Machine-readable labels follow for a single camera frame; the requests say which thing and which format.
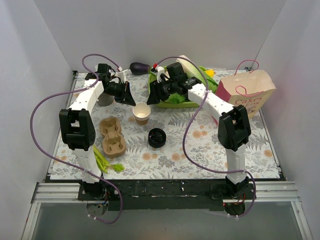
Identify brown paper cup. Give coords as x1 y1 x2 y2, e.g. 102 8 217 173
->
132 102 151 126

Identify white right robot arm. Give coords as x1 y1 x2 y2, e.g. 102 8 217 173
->
147 62 251 199

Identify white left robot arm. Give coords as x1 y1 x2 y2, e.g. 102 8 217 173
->
59 63 136 200

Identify bok choy front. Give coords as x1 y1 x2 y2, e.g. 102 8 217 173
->
165 93 186 105

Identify grey straw holder cup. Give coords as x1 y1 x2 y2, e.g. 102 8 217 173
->
97 94 115 107

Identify green plastic vegetable tray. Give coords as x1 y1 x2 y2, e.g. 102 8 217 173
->
147 65 216 109

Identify purple eggplant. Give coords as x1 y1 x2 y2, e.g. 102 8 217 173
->
129 62 151 76

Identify napa cabbage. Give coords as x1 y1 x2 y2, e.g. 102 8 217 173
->
175 58 218 93

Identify stack of black lids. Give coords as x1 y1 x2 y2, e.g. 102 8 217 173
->
148 128 167 148

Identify floral table mat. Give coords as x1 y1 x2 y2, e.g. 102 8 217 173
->
50 73 281 181

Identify brown cardboard cup carrier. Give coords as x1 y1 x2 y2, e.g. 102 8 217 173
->
99 117 126 159

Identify yellow vegetable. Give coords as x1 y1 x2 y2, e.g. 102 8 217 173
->
205 69 215 78

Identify green celery stalks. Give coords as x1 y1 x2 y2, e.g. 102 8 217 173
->
93 145 125 173

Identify pink paper cake bag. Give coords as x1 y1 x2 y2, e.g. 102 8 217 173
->
215 68 276 119

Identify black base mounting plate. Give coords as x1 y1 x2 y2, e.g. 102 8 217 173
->
77 179 254 211

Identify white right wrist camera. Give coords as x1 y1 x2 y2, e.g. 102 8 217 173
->
150 63 165 83

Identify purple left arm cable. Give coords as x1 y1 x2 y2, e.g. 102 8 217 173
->
29 53 125 225

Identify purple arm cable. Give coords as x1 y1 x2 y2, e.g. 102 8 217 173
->
152 56 257 218
29 53 125 225

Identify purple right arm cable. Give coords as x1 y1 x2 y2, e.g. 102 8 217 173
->
152 56 257 218

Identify aluminium frame rail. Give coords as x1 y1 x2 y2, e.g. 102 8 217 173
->
31 181 301 203

